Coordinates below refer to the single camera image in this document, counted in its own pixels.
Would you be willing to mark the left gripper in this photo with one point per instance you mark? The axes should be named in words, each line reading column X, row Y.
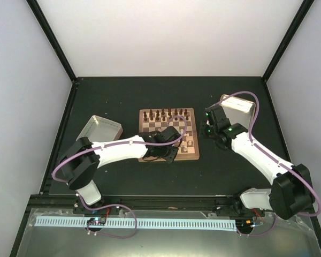
column 171, row 156

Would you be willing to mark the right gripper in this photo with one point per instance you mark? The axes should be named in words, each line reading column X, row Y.
column 201, row 130

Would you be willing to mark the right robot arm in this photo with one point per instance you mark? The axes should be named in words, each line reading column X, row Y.
column 290, row 191

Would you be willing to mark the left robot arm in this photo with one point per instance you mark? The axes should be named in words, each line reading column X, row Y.
column 77, row 170

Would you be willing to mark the pile of white chess pieces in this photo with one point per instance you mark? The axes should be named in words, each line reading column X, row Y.
column 187, row 145

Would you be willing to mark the wooden chess board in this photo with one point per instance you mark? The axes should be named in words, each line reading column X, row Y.
column 181, row 119

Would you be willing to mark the row of dark chess pieces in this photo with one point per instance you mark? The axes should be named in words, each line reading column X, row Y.
column 157, row 115

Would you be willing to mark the small circuit board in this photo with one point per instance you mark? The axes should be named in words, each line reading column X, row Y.
column 96, row 221

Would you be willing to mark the gold metal tin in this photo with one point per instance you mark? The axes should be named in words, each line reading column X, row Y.
column 238, row 110

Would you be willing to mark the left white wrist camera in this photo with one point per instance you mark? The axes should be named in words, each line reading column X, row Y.
column 170, row 135

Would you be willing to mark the white slotted cable duct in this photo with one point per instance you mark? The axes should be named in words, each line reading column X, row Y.
column 139, row 223

